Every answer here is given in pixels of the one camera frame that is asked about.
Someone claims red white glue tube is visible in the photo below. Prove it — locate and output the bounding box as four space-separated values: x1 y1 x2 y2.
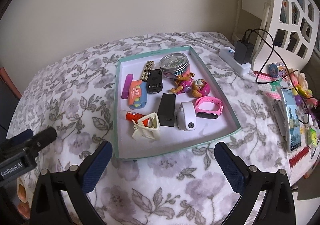
120 110 152 127

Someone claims purple translucent lighter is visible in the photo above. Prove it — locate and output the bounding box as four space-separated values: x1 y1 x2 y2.
121 74 133 99

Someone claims cream hair claw clip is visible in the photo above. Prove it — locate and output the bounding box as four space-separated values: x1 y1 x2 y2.
132 112 161 140

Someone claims white smart watch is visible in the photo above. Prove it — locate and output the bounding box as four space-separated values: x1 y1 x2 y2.
177 101 196 131

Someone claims orange blue carrot knife toy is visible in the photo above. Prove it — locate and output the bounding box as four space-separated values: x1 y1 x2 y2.
128 80 148 110

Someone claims pink brown puppy figure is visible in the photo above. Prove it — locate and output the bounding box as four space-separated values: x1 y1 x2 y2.
170 72 210 98

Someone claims black usb wall charger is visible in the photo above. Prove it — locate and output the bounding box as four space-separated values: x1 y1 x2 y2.
157 93 176 127

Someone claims black toy car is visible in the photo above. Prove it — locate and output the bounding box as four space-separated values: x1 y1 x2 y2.
146 69 163 94

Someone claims round tin of beads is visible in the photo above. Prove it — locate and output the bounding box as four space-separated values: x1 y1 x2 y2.
159 53 190 79

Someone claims person's hand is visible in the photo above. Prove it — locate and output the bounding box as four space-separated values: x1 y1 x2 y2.
17 178 31 219

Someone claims dark cabinet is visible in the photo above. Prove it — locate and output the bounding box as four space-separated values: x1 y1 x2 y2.
0 66 22 142

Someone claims small green box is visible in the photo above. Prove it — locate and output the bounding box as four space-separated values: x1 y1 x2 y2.
307 127 317 146

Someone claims pink white crochet mat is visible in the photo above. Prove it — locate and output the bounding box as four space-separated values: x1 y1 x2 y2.
255 71 319 181

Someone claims floral fleece blanket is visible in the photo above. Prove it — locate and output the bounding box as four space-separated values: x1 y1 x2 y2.
8 32 290 224

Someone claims smartphone on stand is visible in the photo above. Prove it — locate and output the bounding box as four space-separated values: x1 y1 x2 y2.
277 87 301 152

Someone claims round cartoon badge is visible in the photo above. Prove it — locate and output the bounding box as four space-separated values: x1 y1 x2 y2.
267 62 287 78

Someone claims teal white box tray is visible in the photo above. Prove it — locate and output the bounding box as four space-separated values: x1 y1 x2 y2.
113 47 241 160

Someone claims black plugged charger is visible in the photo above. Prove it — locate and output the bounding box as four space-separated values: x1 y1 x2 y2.
234 40 254 65

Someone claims white power strip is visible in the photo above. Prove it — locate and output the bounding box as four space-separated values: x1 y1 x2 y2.
219 47 251 75

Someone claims white lattice basket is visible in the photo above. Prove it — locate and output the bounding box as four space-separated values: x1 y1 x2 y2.
252 0 319 72

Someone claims cream wooden shelf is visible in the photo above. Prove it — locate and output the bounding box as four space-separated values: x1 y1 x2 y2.
232 0 271 45

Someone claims black charger cable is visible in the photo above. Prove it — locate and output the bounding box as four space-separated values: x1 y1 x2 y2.
242 28 312 125

